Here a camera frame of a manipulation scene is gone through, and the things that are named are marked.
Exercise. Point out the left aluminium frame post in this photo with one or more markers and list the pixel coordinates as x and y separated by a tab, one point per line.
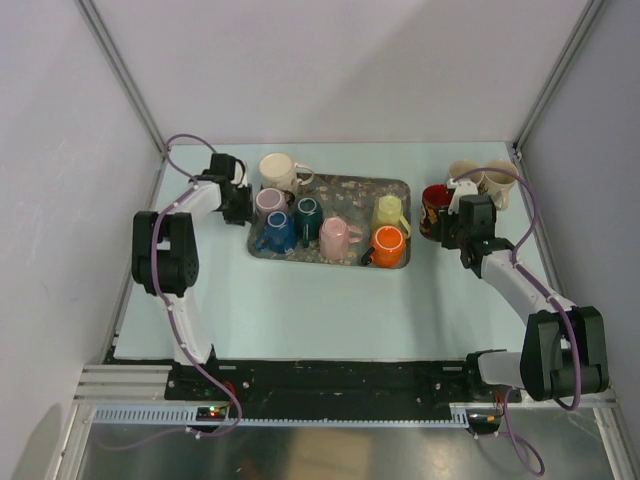
115	59

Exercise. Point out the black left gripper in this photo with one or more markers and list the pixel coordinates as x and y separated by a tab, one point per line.
246	213

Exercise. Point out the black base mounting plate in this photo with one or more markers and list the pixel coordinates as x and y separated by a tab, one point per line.
309	390

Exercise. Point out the tall cream seahorse mug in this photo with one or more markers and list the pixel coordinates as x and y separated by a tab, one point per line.
466	168

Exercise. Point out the black mug orange trim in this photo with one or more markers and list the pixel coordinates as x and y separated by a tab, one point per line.
435	203

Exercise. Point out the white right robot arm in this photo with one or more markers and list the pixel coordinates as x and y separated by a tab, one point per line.
564	347

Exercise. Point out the dark green faceted mug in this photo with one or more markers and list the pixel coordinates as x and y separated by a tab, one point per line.
308	219

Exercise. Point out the cream mug with script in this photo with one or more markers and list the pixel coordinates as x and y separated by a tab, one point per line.
279	170

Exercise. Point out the pink faceted mug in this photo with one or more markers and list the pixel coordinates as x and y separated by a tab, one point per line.
336	237

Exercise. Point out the right aluminium frame post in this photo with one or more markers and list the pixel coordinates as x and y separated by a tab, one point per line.
585	24

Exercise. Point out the lilac mug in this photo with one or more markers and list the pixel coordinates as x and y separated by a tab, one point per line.
269	200

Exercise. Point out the aluminium rail right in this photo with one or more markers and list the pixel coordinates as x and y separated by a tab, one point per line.
603	399

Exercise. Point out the blue faceted mug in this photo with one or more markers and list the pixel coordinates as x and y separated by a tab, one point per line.
278	235

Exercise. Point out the aluminium frame post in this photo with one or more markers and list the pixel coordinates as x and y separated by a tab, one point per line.
585	24
115	59

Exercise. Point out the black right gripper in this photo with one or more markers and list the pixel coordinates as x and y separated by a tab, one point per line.
447	242

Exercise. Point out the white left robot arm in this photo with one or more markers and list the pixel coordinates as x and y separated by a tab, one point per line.
165	258

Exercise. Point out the orange mug black handle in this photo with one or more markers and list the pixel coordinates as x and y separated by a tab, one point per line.
386	247

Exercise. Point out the floral patterned serving tray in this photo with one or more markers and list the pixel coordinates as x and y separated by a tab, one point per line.
352	198

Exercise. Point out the yellow faceted mug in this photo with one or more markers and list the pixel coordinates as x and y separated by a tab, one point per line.
388	211

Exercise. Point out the cream coral pattern mug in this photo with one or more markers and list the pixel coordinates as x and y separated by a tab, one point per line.
498	182

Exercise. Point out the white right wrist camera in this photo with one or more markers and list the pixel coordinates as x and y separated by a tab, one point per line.
459	188

